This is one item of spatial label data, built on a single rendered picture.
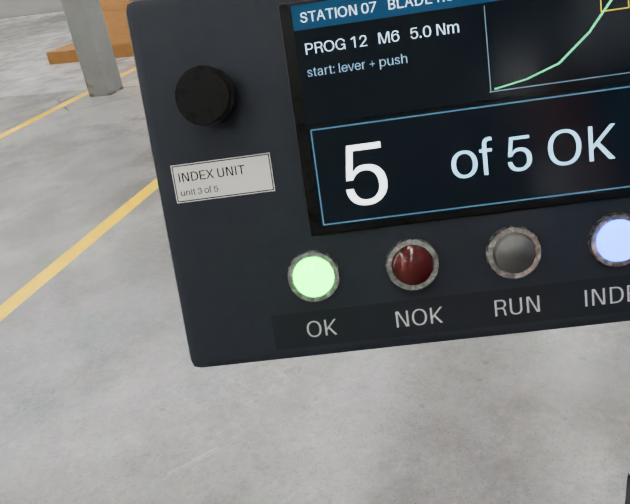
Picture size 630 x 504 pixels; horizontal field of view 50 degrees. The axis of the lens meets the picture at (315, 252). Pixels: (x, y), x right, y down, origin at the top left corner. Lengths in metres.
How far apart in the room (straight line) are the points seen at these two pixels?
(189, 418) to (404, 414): 0.63
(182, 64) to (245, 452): 1.64
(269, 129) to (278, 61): 0.03
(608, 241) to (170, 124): 0.22
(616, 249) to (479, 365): 1.76
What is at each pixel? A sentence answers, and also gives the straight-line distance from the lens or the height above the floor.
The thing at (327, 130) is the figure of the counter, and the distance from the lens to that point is 0.33.
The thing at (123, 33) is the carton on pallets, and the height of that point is 0.25.
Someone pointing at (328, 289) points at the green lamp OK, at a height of 1.11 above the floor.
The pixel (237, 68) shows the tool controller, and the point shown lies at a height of 1.22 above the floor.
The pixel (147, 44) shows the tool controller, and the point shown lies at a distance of 0.35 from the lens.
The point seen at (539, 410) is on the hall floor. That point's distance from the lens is 1.95.
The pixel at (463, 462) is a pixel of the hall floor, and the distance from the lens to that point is 1.81.
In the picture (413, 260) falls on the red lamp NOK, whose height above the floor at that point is 1.12.
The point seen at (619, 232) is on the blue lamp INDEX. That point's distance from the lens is 0.35.
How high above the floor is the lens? 1.28
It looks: 27 degrees down
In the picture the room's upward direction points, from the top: 9 degrees counter-clockwise
